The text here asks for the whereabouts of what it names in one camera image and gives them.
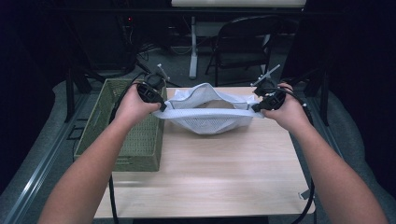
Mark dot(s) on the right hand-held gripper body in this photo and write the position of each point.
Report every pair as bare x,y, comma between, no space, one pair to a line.
274,98

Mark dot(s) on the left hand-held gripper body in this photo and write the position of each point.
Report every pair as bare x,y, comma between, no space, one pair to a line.
151,91

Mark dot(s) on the beige cloth garment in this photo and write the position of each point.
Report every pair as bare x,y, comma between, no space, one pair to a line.
218,104

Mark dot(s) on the green woven basket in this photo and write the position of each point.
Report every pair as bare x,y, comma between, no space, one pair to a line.
143,146

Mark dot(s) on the person's right hand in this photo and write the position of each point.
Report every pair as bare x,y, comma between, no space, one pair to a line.
292,113

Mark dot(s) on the person's left hand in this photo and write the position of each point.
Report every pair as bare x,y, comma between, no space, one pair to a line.
132,107

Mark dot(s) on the black metal stand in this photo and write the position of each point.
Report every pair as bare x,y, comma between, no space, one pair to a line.
325,99
69,93

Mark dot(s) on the white desk with metal leg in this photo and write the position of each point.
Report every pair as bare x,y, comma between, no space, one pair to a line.
193,62

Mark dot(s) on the dark equipment with red light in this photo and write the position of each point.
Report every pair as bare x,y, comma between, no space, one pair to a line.
127,37

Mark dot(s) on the black folding chair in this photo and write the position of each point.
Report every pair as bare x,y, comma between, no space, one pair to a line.
243,31

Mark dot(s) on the grey tape strip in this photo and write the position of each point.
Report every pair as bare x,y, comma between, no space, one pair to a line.
305,194

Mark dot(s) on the metal floor rail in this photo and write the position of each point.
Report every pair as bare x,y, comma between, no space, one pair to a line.
323,124
25,199

